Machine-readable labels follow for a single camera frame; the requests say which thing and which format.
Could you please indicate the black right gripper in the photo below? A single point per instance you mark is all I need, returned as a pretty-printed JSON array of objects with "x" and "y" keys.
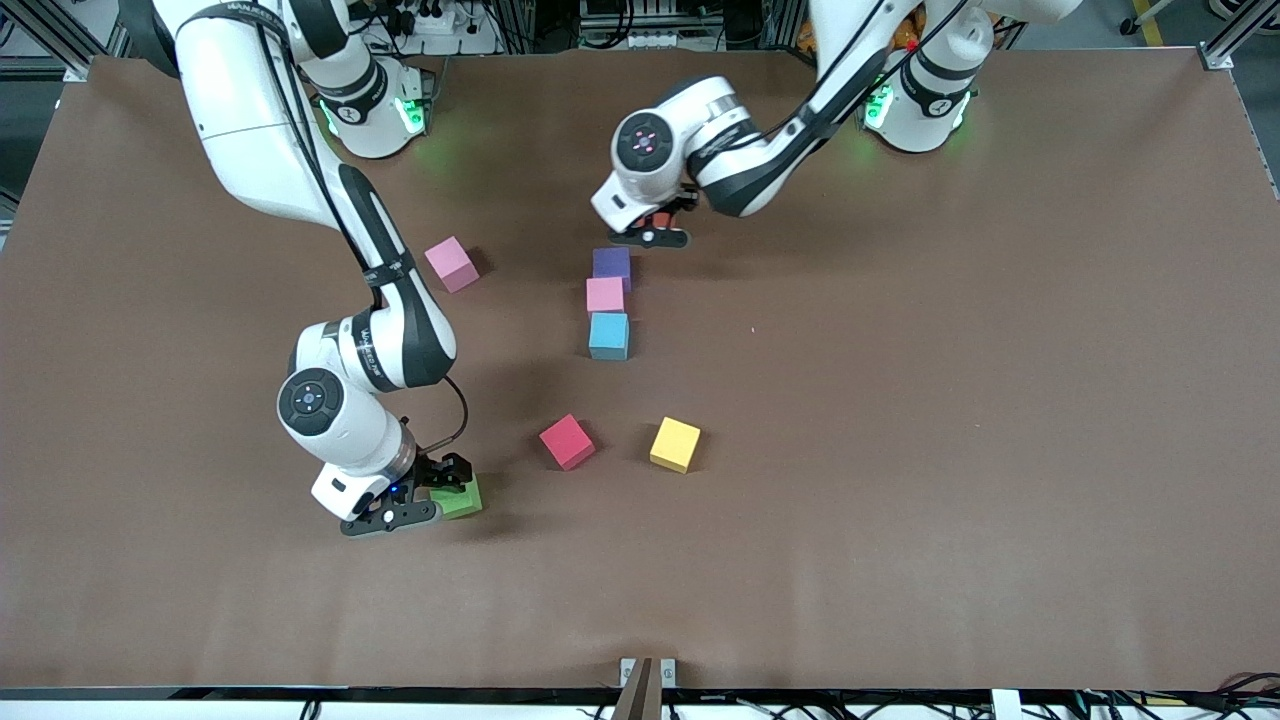
[{"x": 437, "y": 470}]

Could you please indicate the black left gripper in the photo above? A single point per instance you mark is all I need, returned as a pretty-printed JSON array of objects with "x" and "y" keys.
[{"x": 683, "y": 207}]

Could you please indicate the green foam cube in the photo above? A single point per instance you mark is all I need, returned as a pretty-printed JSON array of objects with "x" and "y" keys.
[{"x": 462, "y": 503}]

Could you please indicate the purple foam cube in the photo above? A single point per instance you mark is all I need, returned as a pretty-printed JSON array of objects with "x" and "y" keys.
[{"x": 612, "y": 262}]

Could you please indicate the pink foam cube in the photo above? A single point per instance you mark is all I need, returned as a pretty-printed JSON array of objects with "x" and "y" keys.
[
  {"x": 450, "y": 262},
  {"x": 604, "y": 296}
]

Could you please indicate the blue foam cube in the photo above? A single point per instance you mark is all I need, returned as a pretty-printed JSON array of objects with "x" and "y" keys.
[{"x": 608, "y": 336}]

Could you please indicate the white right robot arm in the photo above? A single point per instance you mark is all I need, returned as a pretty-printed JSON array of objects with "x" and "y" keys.
[{"x": 250, "y": 120}]

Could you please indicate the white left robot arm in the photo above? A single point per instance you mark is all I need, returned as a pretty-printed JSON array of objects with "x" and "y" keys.
[{"x": 650, "y": 150}]

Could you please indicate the red foam cube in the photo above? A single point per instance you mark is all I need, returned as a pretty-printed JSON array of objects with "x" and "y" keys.
[{"x": 566, "y": 440}]

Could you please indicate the orange mesh bag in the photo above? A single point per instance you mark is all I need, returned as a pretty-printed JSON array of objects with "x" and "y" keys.
[{"x": 810, "y": 35}]

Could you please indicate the yellow foam cube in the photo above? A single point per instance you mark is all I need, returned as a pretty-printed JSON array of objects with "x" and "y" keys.
[{"x": 675, "y": 443}]

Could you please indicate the white power strip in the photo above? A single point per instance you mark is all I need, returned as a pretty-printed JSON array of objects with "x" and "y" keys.
[{"x": 435, "y": 20}]

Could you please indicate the brown table cover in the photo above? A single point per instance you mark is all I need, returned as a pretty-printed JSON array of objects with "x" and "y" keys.
[{"x": 900, "y": 500}]

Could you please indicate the aluminium frame profile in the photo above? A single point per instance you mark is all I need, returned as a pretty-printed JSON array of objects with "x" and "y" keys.
[
  {"x": 60, "y": 35},
  {"x": 1240, "y": 35}
]

